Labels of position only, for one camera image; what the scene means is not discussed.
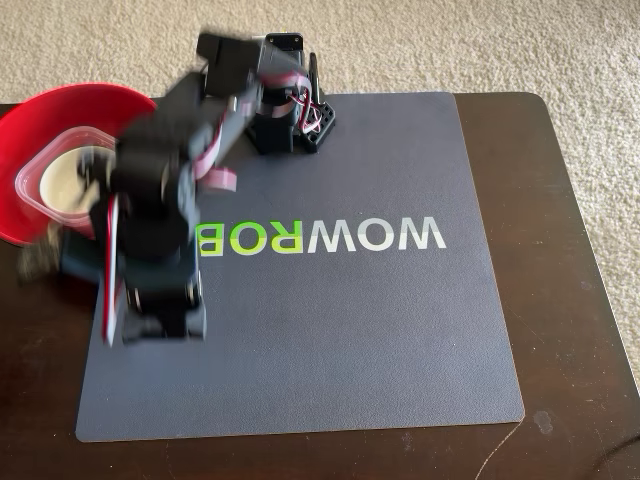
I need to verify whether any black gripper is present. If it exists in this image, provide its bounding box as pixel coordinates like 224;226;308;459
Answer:
119;269;207;346

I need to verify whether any small white ceramic bowl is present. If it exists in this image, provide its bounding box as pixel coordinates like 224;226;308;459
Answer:
38;147;116;211

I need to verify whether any clear square plastic container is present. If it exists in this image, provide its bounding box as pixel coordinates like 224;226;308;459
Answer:
13;126;121;231

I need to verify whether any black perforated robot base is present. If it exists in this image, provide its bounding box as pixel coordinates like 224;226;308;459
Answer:
252;97;337;155

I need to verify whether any large red bowl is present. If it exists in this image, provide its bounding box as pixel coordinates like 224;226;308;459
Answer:
0;82;161;281

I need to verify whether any grey WOWROBO mat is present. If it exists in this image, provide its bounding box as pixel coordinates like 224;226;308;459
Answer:
74;91;526;444

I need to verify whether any red white gripper servo cable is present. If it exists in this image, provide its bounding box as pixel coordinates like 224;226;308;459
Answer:
101;193;125;347

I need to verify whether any looped red white servo cable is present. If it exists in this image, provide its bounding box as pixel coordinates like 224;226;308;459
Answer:
193;124;239;194

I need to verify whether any red white base servo cable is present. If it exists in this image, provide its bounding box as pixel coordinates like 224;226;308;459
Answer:
287;82;322;135

